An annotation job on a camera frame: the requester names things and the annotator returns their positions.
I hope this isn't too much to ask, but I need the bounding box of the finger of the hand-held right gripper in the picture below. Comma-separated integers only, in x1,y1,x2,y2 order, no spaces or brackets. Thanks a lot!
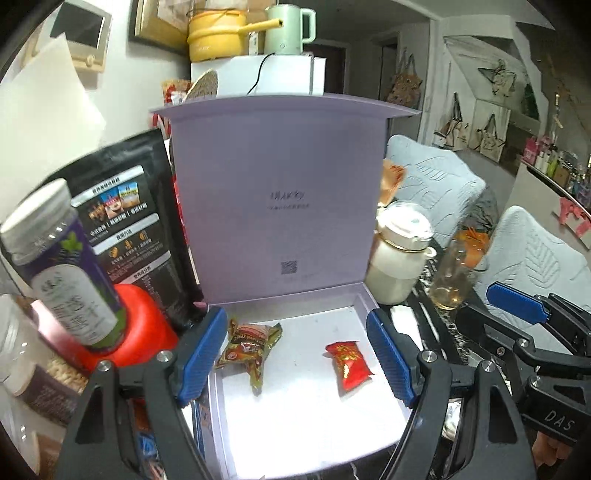
486,282,591,356
455,302,591,384

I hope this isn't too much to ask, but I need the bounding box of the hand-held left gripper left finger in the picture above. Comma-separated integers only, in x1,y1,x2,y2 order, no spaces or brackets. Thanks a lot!
54,305,229,480

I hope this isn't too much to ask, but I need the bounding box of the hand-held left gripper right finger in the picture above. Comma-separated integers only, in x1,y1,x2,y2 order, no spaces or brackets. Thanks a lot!
366,308,539,480

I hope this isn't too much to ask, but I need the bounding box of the red snack packet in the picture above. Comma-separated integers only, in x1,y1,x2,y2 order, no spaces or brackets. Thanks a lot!
324,340,376,398

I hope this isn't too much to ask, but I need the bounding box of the green brown snack packet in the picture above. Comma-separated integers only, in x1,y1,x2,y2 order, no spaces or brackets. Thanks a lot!
215,318,283,394

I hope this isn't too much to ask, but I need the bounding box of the lilac gift box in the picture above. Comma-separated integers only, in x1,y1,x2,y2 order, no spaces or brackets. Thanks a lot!
150,92,423,478

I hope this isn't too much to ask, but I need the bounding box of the person's right hand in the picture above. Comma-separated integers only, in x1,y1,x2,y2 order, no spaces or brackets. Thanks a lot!
531,429,573,469

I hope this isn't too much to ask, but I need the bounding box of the white tissue packet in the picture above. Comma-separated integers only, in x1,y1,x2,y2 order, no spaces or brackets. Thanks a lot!
392,305,423,349

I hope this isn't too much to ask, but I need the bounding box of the clear glass bottle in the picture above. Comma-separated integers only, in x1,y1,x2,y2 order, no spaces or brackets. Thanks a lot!
429,237,478,311

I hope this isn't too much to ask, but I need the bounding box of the red plastic container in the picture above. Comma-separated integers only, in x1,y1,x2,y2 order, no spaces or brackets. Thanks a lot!
76,284,180,370

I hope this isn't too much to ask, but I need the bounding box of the orange snack packet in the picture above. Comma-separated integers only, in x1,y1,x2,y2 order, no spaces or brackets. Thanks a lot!
457,226,489,268
379,159,407,208

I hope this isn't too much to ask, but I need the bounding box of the cream tumbler with lid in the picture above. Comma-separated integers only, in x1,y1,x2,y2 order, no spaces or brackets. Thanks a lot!
365,200,437,305

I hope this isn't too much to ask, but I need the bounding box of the blue snack packet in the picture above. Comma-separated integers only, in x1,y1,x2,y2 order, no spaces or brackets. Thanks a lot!
134,429,162,467

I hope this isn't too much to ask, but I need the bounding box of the red paper decoration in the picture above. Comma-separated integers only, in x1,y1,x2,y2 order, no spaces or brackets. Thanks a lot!
558,196,591,227

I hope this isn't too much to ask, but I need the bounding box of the flat red packet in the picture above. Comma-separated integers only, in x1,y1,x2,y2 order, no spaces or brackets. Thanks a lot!
172,178,192,278

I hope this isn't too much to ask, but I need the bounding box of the row of bottles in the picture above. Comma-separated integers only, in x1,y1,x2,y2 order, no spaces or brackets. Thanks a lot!
522,134,591,204

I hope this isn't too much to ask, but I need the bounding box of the jar of nuts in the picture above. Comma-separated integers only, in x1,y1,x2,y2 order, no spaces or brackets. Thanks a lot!
18,355,90,428

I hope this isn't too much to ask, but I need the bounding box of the purple label jar grey lid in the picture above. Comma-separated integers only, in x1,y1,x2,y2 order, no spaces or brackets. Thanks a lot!
0,178,123,354

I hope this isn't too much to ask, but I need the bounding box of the black stand-up pouch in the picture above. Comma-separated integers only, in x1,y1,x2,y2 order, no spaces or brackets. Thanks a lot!
46,128,206,333

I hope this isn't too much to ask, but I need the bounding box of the white tote bag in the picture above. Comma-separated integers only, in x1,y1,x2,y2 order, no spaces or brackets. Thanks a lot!
470,113,511,162
478,58,529,100
434,92,476,151

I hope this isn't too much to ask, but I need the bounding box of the clear jar white lid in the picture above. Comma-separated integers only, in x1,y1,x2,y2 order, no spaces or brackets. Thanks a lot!
0,295,51,398

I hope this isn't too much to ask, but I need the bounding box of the brown patterned tote bag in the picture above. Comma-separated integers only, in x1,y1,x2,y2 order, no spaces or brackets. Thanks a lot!
385,48,424,108

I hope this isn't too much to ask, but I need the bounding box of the red snack bag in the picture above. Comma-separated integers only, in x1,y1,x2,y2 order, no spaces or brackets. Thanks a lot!
161,79,194,106

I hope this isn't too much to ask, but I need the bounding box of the woven fan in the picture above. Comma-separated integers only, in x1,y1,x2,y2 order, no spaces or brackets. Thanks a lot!
185,69,220,101

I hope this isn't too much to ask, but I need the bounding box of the white foam sheet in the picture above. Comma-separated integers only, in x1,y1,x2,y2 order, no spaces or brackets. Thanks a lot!
0,34,107,185

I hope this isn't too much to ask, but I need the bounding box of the white refrigerator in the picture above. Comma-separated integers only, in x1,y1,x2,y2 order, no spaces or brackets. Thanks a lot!
191,53,326,100

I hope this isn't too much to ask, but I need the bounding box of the yellow pot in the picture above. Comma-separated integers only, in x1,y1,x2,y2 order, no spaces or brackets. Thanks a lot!
187,9,284,63

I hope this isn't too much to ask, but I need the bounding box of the green electric kettle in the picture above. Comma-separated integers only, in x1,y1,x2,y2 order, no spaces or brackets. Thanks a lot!
264,4,317,55

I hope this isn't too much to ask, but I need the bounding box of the framed picture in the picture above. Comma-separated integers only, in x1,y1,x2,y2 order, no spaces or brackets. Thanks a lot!
129,0,195,61

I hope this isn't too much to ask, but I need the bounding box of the wooden framed intercom screen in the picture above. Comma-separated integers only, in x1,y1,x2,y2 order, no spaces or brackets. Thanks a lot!
48,0,113,77

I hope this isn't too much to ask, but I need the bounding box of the black power cable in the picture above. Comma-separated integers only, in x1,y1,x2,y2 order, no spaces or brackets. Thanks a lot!
246,52,278,97

